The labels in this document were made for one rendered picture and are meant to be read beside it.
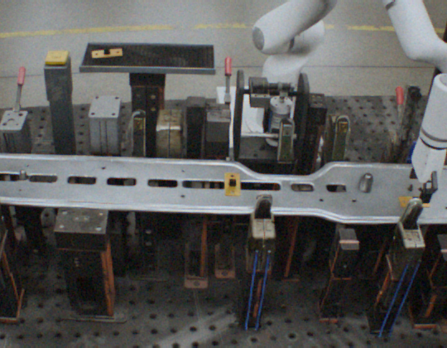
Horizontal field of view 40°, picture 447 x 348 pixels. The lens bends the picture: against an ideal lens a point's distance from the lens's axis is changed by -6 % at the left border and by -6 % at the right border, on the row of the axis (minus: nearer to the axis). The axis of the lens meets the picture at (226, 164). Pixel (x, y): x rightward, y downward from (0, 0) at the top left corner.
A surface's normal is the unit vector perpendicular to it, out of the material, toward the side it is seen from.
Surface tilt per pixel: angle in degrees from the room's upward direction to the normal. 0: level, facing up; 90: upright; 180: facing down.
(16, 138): 90
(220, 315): 0
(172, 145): 90
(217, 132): 90
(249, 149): 0
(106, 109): 0
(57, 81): 90
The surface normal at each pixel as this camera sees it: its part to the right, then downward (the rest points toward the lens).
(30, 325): 0.07, -0.77
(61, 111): 0.03, 0.64
